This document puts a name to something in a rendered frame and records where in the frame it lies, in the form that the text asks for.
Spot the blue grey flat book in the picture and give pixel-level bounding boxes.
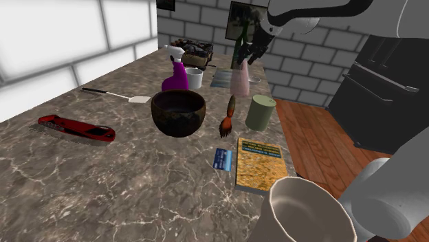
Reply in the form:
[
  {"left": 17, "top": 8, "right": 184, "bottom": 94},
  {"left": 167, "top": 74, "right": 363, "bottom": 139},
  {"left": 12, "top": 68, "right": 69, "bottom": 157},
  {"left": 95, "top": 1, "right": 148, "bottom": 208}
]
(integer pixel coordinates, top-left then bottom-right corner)
[{"left": 210, "top": 68, "right": 234, "bottom": 89}]

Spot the beige faceted pot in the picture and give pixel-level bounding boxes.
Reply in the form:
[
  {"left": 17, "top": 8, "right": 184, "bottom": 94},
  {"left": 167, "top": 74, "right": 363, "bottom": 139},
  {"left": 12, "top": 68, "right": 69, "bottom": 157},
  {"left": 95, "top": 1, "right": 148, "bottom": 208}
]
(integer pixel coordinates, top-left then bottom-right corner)
[{"left": 247, "top": 176, "right": 358, "bottom": 242}]

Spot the olive green can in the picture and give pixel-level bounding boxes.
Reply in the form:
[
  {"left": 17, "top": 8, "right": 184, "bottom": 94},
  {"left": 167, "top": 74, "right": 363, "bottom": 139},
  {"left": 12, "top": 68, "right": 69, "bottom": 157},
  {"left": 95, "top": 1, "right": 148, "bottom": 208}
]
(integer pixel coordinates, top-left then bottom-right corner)
[{"left": 244, "top": 94, "right": 277, "bottom": 132}]

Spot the dark brown bowl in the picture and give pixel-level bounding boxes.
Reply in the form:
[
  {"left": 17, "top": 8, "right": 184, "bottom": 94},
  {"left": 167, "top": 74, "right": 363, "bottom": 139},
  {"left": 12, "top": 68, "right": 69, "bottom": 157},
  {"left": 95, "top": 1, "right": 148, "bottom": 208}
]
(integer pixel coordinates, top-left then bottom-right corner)
[{"left": 150, "top": 89, "right": 207, "bottom": 138}]

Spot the small dark wall picture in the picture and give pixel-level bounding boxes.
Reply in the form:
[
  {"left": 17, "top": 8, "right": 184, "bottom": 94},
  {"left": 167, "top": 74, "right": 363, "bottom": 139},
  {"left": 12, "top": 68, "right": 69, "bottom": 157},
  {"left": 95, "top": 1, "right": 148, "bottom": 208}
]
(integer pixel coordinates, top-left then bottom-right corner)
[{"left": 155, "top": 0, "right": 177, "bottom": 12}]

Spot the black oven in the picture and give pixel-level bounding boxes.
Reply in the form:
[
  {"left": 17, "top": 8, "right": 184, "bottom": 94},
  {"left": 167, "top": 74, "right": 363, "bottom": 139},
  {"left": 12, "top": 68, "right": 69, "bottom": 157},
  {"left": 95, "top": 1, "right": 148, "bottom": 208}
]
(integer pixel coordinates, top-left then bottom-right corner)
[{"left": 326, "top": 34, "right": 429, "bottom": 155}]

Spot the red folding saw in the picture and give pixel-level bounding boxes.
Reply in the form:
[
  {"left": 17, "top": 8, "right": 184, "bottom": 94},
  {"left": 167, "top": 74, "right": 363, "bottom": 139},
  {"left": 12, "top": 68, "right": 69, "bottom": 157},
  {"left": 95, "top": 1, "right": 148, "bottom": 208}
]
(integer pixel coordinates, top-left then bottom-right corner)
[{"left": 29, "top": 114, "right": 117, "bottom": 147}]

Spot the pink translucent vase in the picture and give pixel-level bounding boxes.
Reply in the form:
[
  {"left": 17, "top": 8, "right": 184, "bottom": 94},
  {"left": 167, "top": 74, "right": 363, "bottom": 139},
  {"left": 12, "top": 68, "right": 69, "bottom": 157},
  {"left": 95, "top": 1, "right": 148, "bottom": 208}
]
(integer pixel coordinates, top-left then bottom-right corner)
[{"left": 229, "top": 60, "right": 251, "bottom": 98}]

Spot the dark box with dark items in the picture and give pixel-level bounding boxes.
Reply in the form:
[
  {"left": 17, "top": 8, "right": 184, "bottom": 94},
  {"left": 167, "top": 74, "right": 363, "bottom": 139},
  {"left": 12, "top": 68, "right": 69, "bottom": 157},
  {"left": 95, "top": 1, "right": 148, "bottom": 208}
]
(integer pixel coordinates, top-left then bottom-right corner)
[{"left": 169, "top": 38, "right": 215, "bottom": 71}]

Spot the yellow book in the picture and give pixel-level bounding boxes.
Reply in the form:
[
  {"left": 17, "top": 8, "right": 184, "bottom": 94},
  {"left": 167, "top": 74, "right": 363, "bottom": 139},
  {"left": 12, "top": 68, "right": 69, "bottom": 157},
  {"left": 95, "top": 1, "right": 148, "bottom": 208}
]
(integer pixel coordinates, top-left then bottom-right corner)
[{"left": 234, "top": 137, "right": 289, "bottom": 196}]

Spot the white cup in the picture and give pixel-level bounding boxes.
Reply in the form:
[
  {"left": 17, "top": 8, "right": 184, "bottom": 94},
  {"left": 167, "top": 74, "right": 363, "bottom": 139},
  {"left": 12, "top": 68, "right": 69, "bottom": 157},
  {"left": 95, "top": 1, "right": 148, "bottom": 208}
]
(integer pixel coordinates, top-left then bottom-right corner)
[{"left": 184, "top": 67, "right": 204, "bottom": 90}]

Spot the dark framed wall picture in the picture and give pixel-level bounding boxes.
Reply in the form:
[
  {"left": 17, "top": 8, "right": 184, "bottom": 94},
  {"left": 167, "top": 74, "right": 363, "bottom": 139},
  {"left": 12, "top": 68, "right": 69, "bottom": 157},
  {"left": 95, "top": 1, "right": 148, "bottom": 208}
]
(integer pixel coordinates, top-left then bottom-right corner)
[{"left": 224, "top": 1, "right": 269, "bottom": 44}]

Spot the dark green tall bottle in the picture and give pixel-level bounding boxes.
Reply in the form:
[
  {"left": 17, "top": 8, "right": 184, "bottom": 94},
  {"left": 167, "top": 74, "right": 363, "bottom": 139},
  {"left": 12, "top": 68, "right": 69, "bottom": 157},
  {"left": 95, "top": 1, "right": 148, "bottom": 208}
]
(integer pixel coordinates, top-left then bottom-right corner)
[{"left": 230, "top": 19, "right": 252, "bottom": 71}]

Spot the blue card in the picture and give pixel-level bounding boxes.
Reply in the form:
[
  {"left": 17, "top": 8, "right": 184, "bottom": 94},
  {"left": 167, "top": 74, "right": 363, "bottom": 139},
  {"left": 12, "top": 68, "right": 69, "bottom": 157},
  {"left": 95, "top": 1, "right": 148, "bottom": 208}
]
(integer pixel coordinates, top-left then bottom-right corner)
[{"left": 212, "top": 147, "right": 234, "bottom": 172}]

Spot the white spatula black handle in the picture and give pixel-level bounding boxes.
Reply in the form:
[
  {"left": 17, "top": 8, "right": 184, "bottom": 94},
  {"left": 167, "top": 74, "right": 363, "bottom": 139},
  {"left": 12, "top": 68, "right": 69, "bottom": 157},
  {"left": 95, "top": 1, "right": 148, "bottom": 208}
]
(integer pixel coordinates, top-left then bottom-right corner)
[{"left": 81, "top": 87, "right": 152, "bottom": 104}]

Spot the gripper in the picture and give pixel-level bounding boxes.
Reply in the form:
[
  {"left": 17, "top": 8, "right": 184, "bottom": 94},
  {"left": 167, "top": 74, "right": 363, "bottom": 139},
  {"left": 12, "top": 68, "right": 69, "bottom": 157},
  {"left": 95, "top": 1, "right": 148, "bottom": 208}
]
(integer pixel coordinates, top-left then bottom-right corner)
[{"left": 236, "top": 27, "right": 276, "bottom": 67}]

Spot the brown brush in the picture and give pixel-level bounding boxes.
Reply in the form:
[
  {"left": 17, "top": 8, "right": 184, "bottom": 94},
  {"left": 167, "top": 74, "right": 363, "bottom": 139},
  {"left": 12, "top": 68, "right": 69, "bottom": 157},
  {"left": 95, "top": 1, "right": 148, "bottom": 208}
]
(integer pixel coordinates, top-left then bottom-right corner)
[{"left": 218, "top": 94, "right": 237, "bottom": 140}]

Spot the purple spray bottle white head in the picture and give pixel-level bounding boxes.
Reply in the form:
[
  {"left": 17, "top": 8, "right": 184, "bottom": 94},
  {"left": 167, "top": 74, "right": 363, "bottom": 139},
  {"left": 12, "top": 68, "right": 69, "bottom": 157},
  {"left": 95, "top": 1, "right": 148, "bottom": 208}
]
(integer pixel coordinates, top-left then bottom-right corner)
[{"left": 161, "top": 45, "right": 190, "bottom": 92}]

